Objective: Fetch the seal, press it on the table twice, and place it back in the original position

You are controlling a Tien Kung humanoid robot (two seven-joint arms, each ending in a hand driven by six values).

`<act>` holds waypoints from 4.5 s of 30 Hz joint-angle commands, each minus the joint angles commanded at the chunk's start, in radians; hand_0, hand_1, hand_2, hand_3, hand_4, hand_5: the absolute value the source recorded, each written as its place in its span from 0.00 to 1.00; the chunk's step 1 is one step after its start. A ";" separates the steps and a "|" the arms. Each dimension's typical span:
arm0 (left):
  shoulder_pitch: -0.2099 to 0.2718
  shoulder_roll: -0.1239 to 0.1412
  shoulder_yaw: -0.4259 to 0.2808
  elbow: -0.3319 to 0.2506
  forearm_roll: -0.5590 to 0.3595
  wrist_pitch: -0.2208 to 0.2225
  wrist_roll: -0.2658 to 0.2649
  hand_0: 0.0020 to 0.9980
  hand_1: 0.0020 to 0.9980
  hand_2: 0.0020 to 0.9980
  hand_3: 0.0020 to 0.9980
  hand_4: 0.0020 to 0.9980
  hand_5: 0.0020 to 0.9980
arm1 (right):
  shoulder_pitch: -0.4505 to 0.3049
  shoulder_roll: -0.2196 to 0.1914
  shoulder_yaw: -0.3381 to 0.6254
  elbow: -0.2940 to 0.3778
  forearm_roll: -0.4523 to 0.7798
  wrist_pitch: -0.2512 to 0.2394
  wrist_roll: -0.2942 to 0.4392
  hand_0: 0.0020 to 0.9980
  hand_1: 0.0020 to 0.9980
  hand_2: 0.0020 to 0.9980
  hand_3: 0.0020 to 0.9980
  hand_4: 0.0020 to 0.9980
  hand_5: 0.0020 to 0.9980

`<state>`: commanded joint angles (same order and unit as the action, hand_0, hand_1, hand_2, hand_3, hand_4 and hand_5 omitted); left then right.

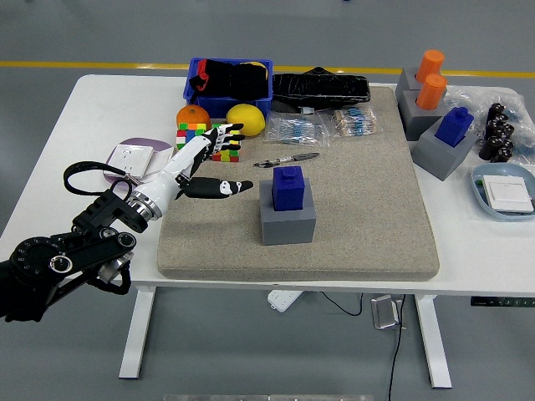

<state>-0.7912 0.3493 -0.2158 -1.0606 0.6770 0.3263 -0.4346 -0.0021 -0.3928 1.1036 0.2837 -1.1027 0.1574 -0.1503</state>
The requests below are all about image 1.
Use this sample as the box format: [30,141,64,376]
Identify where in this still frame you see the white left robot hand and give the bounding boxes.
[131,122,255,213]

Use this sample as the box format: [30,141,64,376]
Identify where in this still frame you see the blue plastic bin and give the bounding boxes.
[182,57,274,119]

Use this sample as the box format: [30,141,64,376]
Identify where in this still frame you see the grey-brown mat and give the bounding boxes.
[156,86,441,282]

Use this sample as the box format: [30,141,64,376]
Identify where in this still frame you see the yellow lemon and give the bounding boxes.
[226,104,268,138]

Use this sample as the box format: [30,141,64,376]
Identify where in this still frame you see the black table control panel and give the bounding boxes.
[470,296,535,308]

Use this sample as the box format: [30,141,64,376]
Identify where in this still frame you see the black cloth with red trim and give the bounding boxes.
[188,58,269,101]

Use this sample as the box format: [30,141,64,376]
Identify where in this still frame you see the white power strip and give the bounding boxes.
[267,288,303,312]

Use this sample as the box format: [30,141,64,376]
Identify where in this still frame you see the orange cylinder seal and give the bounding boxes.
[415,74,448,111]
[414,49,446,84]

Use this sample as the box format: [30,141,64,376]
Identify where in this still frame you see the white table leg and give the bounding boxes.
[118,287,156,380]
[415,294,453,389]

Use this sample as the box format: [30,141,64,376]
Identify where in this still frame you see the black floor cable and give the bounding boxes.
[319,291,364,317]
[387,294,409,401]

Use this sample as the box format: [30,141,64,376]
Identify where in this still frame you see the white switch panel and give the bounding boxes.
[141,148,175,180]
[481,175,535,214]

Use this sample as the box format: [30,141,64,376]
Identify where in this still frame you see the white wall socket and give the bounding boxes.
[107,144,155,179]

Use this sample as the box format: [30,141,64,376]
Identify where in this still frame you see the blue square seal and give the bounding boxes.
[434,106,475,148]
[271,165,304,211]

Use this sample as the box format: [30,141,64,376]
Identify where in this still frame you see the black plastic-wrapped bar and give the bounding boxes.
[271,66,372,110]

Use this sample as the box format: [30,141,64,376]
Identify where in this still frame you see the silver metal pedal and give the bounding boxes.
[370,294,405,331]

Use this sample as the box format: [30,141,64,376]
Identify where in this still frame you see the light blue tray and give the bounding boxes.
[470,162,535,221]

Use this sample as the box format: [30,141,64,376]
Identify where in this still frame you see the colourful puzzle cube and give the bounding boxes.
[176,122,209,151]
[210,123,242,164]

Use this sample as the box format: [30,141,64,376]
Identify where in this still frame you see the clear bag of resistors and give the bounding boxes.
[328,106,384,139]
[263,111,331,148]

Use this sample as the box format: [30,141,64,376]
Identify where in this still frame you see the clear bag of blue parts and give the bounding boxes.
[443,85,535,164]

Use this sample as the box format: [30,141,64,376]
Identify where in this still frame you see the orange fruit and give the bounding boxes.
[176,104,211,129]

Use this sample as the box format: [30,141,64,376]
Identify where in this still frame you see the grey seal holder block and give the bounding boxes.
[411,120,477,182]
[258,178,317,246]
[395,66,423,95]
[400,88,448,142]

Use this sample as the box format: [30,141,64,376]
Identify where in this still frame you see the purple plate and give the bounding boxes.
[103,137,175,195]

